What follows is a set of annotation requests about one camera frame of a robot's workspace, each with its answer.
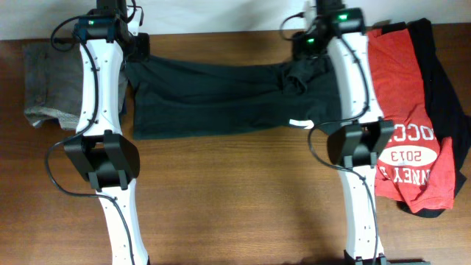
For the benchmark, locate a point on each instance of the dark green Nike t-shirt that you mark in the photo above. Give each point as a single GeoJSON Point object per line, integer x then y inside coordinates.
{"type": "Point", "coordinates": [179, 99]}

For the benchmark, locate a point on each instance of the red soccer t-shirt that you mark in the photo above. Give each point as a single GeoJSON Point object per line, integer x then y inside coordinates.
{"type": "Point", "coordinates": [415, 168]}

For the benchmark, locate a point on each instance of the black garment under red shirt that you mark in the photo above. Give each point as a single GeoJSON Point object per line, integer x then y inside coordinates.
{"type": "Point", "coordinates": [441, 102]}

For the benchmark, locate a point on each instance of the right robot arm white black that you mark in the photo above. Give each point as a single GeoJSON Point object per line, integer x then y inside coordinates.
{"type": "Point", "coordinates": [363, 133]}

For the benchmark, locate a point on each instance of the folded grey shorts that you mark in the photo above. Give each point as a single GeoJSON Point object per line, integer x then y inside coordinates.
{"type": "Point", "coordinates": [56, 84]}

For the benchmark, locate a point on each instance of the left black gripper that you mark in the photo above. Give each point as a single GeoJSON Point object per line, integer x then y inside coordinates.
{"type": "Point", "coordinates": [142, 51]}

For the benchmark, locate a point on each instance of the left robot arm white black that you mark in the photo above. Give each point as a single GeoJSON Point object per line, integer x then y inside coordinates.
{"type": "Point", "coordinates": [100, 153]}

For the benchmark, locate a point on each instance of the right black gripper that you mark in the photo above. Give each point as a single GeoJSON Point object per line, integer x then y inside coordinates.
{"type": "Point", "coordinates": [299, 48]}

